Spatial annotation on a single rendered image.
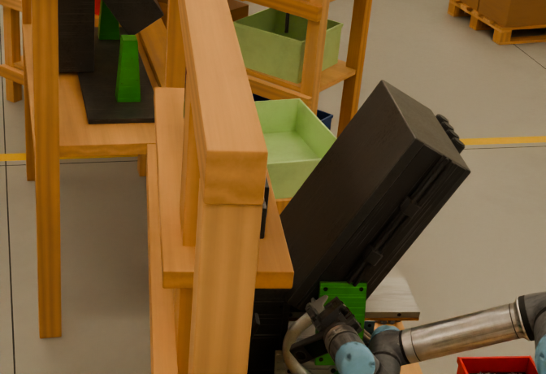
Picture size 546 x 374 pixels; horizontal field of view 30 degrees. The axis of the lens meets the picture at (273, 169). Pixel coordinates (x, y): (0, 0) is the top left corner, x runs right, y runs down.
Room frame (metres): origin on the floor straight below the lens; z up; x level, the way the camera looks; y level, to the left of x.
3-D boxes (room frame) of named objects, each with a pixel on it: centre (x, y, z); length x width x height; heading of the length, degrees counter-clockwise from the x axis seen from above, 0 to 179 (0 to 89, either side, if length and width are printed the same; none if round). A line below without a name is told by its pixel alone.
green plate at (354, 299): (2.03, -0.19, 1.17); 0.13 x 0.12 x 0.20; 10
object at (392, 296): (2.18, -0.20, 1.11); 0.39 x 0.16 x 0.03; 100
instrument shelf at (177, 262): (2.05, 0.14, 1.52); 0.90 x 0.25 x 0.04; 10
